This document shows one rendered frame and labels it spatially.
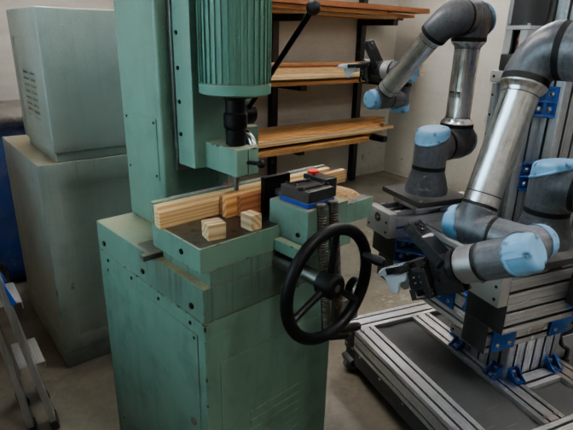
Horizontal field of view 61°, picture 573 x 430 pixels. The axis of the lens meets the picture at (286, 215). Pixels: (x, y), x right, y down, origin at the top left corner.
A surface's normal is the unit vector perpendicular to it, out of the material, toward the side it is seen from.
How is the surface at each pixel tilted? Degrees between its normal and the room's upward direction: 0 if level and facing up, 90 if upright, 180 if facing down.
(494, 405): 0
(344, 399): 0
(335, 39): 90
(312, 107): 90
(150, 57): 90
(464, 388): 0
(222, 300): 90
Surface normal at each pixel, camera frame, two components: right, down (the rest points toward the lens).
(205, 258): 0.68, 0.26
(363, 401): 0.03, -0.94
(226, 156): -0.73, 0.22
